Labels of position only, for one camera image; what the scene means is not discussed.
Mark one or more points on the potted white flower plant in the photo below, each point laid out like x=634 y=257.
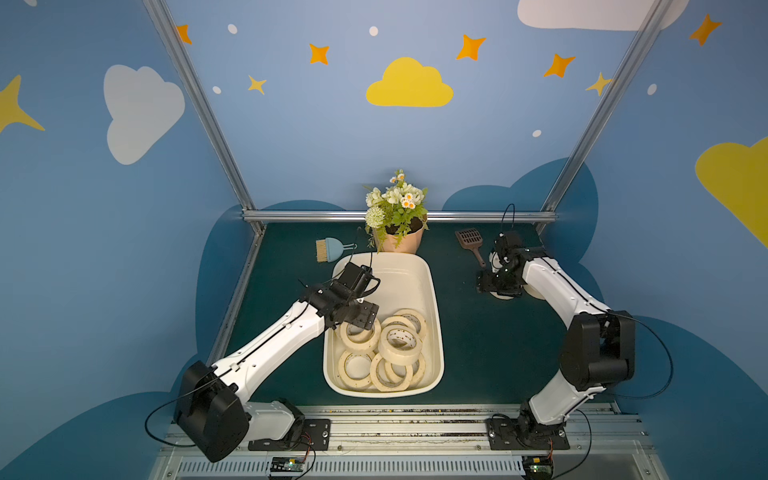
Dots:
x=396 y=217

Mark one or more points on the brown slotted scoop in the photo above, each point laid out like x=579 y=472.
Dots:
x=470 y=239

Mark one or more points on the left green circuit board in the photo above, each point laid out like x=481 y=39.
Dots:
x=286 y=466

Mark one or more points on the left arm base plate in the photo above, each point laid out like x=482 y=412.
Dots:
x=303 y=432

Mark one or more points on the right aluminium frame post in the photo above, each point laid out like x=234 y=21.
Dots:
x=635 y=55

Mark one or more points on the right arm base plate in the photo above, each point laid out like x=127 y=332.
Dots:
x=510 y=434

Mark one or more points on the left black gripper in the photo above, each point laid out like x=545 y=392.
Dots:
x=361 y=312

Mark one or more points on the left aluminium frame post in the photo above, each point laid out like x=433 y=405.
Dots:
x=162 y=20

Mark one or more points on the aluminium frame post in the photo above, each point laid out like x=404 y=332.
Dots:
x=162 y=20
x=635 y=55

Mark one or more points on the left side aluminium rail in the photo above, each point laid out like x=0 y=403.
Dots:
x=225 y=332

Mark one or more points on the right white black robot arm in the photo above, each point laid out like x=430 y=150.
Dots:
x=598 y=349

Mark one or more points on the white plastic storage box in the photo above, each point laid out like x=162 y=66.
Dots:
x=405 y=282

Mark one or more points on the green circuit board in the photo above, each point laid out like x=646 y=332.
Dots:
x=538 y=467
x=286 y=466

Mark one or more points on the aluminium front rail bed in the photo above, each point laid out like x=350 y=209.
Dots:
x=442 y=441

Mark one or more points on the small blue dustpan brush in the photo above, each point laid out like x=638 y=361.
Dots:
x=331 y=249

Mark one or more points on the right green circuit board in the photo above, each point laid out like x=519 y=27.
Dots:
x=538 y=467

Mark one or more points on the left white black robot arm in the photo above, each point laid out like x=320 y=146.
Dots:
x=214 y=406

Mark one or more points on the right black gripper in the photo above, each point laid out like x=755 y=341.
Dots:
x=491 y=282

